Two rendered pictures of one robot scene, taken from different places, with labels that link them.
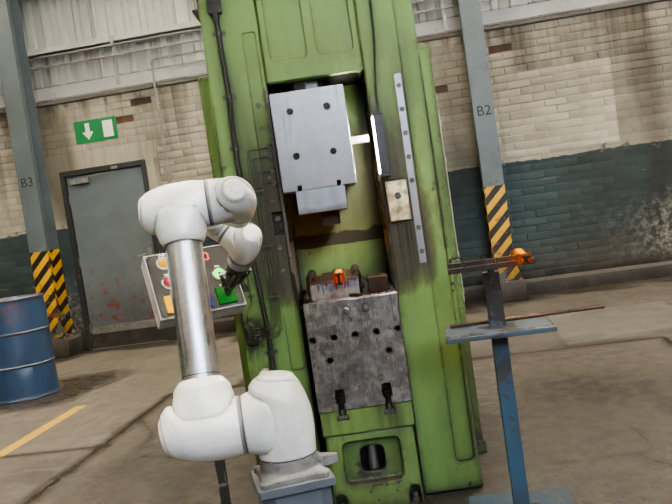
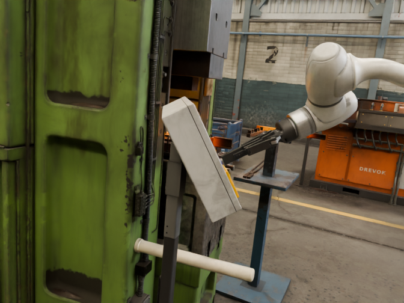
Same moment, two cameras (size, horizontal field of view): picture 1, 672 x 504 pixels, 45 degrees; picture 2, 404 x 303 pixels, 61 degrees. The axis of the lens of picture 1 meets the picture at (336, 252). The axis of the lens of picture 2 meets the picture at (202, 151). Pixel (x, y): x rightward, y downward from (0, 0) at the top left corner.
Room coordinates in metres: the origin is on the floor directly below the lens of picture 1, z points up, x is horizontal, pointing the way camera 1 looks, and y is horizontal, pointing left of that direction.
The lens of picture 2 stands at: (2.87, 1.45, 1.25)
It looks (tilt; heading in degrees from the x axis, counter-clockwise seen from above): 11 degrees down; 287
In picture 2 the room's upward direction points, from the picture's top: 6 degrees clockwise
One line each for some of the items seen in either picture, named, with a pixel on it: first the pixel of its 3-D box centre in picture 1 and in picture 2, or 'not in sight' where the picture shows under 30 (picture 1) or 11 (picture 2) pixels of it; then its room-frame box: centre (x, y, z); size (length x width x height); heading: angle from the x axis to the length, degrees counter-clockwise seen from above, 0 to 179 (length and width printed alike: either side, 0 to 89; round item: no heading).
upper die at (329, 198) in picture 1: (322, 200); (171, 64); (3.50, 0.03, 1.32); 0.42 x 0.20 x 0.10; 0
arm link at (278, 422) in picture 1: (277, 413); not in sight; (2.13, 0.21, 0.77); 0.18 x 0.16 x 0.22; 96
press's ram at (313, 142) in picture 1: (323, 141); (180, 6); (3.50, -0.02, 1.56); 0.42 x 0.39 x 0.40; 0
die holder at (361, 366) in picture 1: (355, 341); (164, 194); (3.51, -0.03, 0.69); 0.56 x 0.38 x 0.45; 0
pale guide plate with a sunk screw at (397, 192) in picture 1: (398, 200); (209, 79); (3.42, -0.29, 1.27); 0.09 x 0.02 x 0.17; 90
